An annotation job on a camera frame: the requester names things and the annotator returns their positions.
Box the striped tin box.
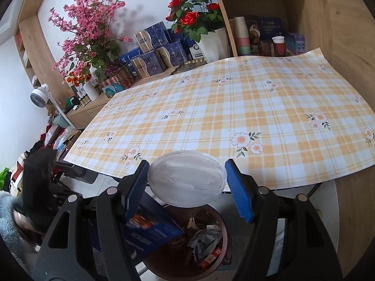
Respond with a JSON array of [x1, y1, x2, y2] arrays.
[[97, 67, 136, 99]]

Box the wooden wall shelf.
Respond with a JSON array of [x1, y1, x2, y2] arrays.
[[14, 0, 69, 115]]

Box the small purple blue box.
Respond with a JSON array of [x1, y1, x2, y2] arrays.
[[285, 32, 307, 55]]

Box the printed card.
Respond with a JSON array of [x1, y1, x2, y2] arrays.
[[221, 250, 233, 270]]

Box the stack of paper cups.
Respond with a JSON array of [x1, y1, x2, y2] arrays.
[[233, 16, 251, 56]]

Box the gold round tin lid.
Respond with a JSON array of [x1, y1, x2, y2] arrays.
[[171, 59, 206, 75]]

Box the dark blue book box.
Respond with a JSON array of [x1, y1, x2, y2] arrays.
[[259, 17, 284, 40]]

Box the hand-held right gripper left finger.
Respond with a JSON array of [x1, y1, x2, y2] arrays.
[[34, 159, 150, 281]]

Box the person's left forearm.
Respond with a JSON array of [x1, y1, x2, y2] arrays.
[[0, 190, 43, 273]]

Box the red paper cup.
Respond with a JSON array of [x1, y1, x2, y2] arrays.
[[271, 36, 286, 57]]

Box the pink blossom plant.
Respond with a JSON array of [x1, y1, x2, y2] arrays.
[[48, 0, 134, 84]]

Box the dark red trash bin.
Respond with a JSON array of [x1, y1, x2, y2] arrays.
[[138, 200, 233, 281]]

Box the wooden sideboard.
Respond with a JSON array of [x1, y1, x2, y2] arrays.
[[66, 64, 179, 131]]

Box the folding table with plaid cloth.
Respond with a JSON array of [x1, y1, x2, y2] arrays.
[[63, 48, 375, 192]]

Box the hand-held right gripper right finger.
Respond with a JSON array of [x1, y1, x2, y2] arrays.
[[224, 159, 343, 281]]

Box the blue box with white label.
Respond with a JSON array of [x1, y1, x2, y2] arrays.
[[187, 39, 206, 61]]

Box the blue flat carton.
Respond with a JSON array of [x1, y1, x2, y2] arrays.
[[120, 46, 142, 66]]

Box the wooden shelf unit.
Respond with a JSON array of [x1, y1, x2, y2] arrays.
[[208, 0, 375, 278]]

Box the blue and gold gift box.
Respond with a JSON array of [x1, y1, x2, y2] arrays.
[[130, 50, 165, 79], [134, 21, 172, 52], [157, 41, 188, 68]]

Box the white desk fan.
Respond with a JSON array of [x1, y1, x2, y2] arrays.
[[30, 84, 51, 109]]

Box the orange artificial flowers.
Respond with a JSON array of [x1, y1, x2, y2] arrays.
[[65, 74, 92, 86]]

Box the green bag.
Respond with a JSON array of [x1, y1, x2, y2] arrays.
[[0, 167, 10, 191]]

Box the clear plastic lid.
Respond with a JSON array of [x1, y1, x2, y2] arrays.
[[147, 150, 228, 207]]

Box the white paper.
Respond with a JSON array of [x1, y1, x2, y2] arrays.
[[186, 225, 223, 259]]

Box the dark printed box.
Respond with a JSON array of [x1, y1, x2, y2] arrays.
[[244, 15, 262, 49]]

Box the pile of clothes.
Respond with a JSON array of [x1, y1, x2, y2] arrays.
[[9, 123, 81, 188]]

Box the white jar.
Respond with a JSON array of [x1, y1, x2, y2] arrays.
[[83, 80, 101, 102]]

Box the red rose plant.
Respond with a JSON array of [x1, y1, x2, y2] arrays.
[[165, 0, 223, 43]]

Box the white faceted flowerpot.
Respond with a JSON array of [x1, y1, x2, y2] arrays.
[[193, 28, 230, 63]]

